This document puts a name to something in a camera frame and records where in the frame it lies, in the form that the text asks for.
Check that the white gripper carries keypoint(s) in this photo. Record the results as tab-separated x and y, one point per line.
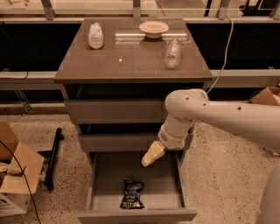
171	139

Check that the blue chip bag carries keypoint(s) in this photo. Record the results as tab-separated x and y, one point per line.
132	194

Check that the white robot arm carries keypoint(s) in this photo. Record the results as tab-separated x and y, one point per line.
259	124

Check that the grey open bottom drawer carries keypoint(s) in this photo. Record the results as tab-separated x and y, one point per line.
122	191

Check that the grey middle drawer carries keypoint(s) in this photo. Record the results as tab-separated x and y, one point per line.
117	142

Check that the grey top drawer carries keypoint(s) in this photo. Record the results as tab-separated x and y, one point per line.
116	111

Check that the grey drawer cabinet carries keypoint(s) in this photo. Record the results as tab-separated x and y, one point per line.
128	66

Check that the clear plastic bottle right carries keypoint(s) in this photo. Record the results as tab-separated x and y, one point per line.
173	53

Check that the black metal stand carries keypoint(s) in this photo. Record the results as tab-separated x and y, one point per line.
50	159

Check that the cream ceramic bowl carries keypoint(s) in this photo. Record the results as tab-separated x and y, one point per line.
153	29

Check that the cardboard box right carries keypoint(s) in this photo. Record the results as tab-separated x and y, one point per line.
268	96

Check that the open cardboard box left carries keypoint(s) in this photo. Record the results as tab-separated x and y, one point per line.
20	171

